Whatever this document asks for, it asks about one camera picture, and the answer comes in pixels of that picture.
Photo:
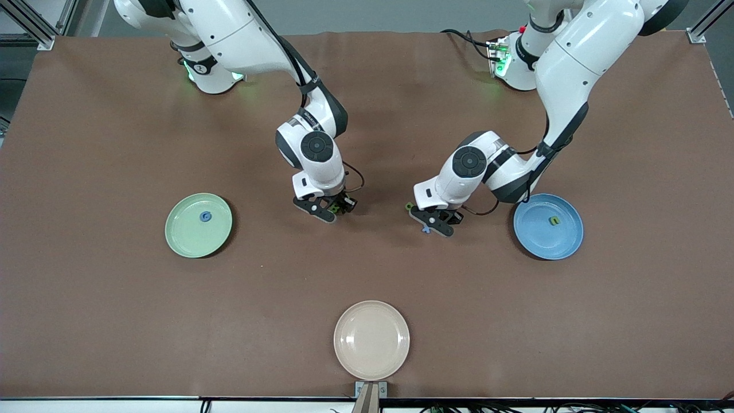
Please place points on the brown table mat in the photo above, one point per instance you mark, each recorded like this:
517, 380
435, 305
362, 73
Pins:
114, 315

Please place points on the light green plate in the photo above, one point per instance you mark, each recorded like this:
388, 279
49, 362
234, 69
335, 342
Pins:
189, 241

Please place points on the metal connector plate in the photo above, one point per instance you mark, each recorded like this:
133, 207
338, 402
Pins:
494, 54

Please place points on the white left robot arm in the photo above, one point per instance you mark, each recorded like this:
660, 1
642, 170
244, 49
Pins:
585, 51

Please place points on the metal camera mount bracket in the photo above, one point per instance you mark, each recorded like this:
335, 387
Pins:
371, 396

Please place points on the blue foam letter G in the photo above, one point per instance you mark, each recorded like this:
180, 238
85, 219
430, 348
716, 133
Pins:
205, 217

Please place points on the aluminium frame post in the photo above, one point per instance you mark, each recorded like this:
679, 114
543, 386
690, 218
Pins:
46, 41
697, 37

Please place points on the blue plate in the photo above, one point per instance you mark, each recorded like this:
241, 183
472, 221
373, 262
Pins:
545, 241

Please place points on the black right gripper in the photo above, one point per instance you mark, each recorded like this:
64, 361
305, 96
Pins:
342, 202

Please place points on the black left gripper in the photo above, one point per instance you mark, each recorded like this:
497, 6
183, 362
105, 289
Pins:
452, 217

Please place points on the beige plate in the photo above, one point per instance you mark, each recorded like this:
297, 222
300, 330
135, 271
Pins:
371, 340

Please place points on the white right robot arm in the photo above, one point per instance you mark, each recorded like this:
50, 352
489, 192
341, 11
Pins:
229, 34

